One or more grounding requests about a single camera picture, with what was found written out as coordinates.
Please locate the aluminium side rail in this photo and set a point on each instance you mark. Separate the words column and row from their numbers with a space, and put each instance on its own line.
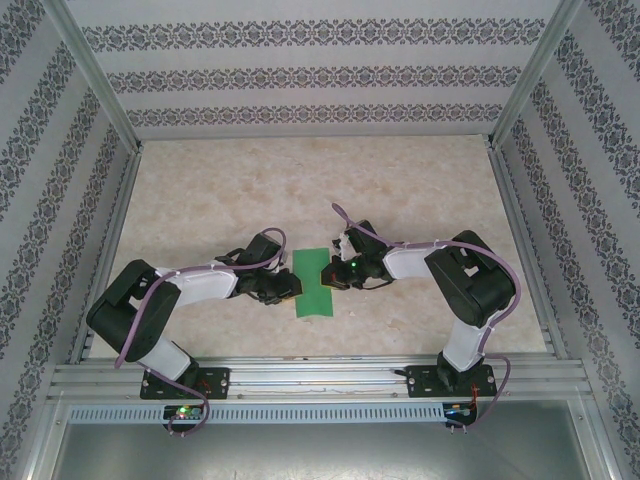
column 121, row 200
column 510, row 200

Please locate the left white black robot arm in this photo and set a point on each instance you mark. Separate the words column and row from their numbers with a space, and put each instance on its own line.
column 120, row 310

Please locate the green paper sheet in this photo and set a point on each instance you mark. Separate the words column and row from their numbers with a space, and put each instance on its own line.
column 312, row 300

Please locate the long aluminium mounting rail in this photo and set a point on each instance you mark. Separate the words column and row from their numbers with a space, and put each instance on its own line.
column 320, row 375

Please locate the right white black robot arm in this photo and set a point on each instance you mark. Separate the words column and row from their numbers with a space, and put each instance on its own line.
column 475, row 290

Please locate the grey metal panel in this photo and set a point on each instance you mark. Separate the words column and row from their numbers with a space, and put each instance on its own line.
column 320, row 450

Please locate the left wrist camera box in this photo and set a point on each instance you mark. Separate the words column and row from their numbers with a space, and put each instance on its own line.
column 285, row 261

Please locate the aluminium frame post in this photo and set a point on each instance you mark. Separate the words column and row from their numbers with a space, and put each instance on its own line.
column 98, row 75
column 532, row 75

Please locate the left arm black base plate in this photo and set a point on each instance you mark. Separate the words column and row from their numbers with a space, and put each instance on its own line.
column 220, row 382

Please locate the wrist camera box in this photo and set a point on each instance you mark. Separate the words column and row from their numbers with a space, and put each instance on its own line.
column 285, row 261
column 344, row 247

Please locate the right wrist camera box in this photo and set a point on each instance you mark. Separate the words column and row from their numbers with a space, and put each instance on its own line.
column 344, row 247

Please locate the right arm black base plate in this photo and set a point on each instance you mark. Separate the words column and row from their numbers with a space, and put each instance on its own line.
column 420, row 382

